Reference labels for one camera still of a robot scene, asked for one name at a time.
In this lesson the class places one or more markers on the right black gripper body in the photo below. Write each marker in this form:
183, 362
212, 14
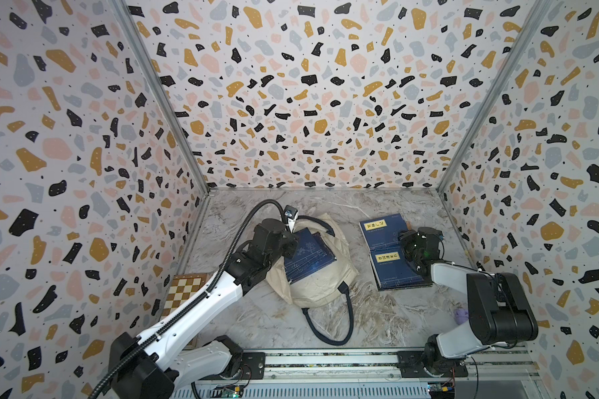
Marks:
409, 243

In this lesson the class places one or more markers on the cream canvas tote bag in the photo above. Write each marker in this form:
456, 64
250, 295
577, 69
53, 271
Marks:
325, 286

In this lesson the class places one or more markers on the small purple toy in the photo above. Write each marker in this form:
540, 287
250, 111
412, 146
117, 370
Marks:
461, 316

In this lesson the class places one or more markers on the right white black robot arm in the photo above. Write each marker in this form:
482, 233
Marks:
499, 314

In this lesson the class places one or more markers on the navy yellow-label book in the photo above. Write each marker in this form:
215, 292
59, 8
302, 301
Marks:
392, 271
383, 232

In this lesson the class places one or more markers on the right circuit board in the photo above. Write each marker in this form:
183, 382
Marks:
440, 391

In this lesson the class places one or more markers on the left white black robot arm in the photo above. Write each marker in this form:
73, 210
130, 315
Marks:
153, 365

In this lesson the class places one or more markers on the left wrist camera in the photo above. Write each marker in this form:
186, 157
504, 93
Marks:
290, 217

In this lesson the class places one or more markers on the wooden chessboard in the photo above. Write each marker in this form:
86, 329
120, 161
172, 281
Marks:
182, 288

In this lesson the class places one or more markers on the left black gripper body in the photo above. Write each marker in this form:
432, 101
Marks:
289, 248

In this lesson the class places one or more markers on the left green circuit board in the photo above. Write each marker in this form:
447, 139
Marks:
231, 391

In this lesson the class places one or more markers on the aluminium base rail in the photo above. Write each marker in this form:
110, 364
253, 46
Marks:
371, 373

